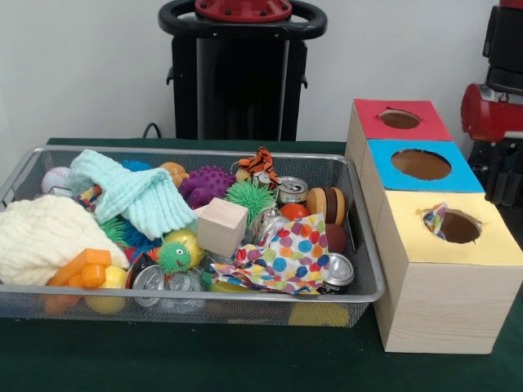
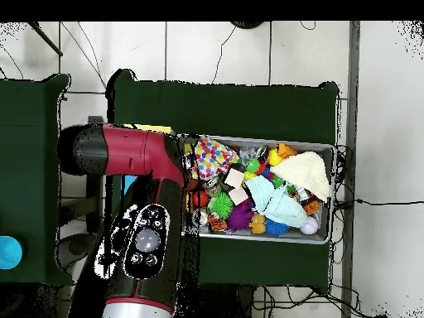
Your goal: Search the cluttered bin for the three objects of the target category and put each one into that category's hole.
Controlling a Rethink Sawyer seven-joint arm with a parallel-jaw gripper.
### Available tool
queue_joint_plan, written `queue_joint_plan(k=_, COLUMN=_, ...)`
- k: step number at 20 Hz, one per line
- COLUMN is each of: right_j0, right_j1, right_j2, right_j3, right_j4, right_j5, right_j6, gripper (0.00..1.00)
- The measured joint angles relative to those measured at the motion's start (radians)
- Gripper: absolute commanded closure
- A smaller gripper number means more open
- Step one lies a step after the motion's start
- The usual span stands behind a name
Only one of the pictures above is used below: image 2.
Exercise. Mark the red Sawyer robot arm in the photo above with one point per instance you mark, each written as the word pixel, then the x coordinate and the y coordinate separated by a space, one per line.
pixel 132 152

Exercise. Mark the mint green cloth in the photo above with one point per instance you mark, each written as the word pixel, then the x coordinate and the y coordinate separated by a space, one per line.
pixel 281 207

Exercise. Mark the cream knitted cloth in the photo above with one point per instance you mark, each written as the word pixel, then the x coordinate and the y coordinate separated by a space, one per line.
pixel 304 172

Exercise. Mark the dark green side tablecloth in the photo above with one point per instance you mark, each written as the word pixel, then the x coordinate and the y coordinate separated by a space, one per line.
pixel 26 165

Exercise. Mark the blue plastic cup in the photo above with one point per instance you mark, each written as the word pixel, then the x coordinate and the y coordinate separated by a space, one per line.
pixel 10 253

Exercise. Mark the large dark green tablecloth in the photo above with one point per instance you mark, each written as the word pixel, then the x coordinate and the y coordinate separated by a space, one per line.
pixel 232 106

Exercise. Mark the black stand bar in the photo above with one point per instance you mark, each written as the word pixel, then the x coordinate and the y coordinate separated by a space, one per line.
pixel 94 205

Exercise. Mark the green spiky ball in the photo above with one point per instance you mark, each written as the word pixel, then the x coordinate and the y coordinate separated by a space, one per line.
pixel 221 204

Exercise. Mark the wooden box with three holes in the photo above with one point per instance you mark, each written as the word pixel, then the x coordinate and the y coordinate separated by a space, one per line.
pixel 130 185

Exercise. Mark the black metal rod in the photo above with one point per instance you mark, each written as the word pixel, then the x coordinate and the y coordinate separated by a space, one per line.
pixel 45 38

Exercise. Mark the purple spiky toy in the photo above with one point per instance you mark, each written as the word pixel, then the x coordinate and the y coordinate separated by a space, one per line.
pixel 240 217

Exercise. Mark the orange ball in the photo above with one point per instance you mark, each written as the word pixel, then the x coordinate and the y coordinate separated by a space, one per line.
pixel 201 198

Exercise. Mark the shallow clear mesh bin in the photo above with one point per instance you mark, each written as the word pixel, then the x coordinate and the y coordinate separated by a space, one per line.
pixel 265 236

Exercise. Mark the plush tiger toy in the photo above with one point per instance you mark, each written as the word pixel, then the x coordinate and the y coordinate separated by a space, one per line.
pixel 217 224

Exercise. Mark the plain wooden cube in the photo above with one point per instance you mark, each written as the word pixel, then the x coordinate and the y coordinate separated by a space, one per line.
pixel 238 195
pixel 234 179

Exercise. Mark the large polka dot napkin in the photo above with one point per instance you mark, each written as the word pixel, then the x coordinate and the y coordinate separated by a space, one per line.
pixel 212 157

